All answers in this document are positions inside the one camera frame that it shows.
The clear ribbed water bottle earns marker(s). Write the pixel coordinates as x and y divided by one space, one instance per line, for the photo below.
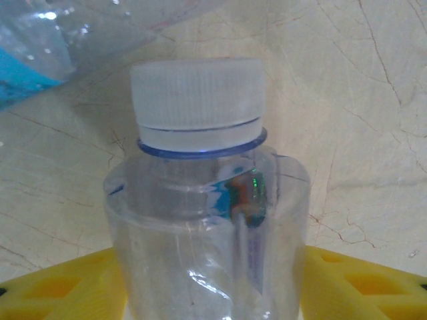
200 100

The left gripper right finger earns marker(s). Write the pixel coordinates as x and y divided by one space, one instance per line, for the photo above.
367 290

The clear bottle light blue label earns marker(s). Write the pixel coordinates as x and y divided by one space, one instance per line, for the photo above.
26 76

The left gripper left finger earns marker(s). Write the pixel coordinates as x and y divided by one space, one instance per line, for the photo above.
50 293

